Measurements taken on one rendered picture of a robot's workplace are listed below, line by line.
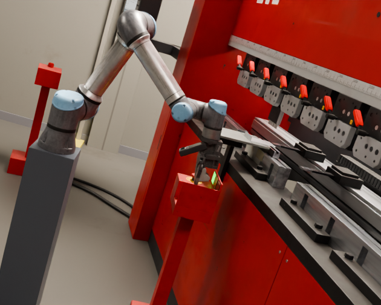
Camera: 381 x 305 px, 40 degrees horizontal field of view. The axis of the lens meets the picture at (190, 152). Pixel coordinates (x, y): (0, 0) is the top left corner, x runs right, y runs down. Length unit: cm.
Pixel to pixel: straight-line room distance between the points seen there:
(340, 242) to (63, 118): 112
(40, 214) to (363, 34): 140
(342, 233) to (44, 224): 117
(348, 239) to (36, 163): 120
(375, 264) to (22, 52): 407
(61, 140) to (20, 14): 305
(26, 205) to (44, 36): 300
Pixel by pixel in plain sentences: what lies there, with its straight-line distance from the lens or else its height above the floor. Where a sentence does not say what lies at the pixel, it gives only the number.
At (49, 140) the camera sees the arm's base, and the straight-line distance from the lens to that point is 210.
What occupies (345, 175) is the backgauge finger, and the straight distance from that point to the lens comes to 218.
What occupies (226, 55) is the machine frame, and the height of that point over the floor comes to 128.
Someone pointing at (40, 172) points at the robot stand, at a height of 69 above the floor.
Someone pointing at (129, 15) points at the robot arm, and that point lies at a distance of 201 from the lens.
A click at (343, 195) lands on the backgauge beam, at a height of 94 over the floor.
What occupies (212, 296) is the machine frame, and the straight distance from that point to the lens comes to 226.
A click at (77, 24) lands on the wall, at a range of 494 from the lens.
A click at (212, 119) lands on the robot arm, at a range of 203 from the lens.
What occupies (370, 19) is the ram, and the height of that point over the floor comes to 160.
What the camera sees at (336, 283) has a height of 87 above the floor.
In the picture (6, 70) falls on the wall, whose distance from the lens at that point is 513.
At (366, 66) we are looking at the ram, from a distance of 181.
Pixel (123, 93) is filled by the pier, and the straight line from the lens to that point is 487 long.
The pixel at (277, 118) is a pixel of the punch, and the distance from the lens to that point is 232.
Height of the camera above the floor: 143
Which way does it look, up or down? 14 degrees down
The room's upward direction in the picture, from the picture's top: 18 degrees clockwise
